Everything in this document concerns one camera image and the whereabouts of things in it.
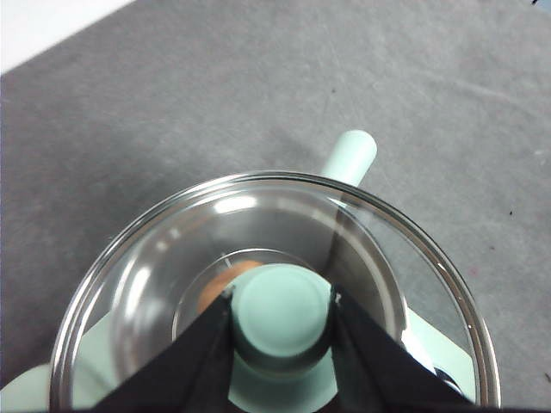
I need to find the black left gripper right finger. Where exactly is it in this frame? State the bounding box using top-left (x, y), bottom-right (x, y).
top-left (330, 283), bottom-right (483, 413)

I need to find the glass lid with green knob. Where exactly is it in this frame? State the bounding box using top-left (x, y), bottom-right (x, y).
top-left (49, 170), bottom-right (503, 413)

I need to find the green steamer pot with handle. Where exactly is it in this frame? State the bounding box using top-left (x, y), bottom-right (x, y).
top-left (107, 130), bottom-right (410, 413)

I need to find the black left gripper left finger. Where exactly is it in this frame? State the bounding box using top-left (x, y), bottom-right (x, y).
top-left (92, 292), bottom-right (237, 413)

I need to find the green breakfast machine base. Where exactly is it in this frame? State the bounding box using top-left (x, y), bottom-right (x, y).
top-left (72, 307), bottom-right (479, 413)

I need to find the green hinged griddle cover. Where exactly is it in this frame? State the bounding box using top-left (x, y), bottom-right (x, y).
top-left (0, 364), bottom-right (51, 413)

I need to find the brown potato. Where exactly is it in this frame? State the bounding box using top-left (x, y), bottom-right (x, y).
top-left (196, 260), bottom-right (263, 315)

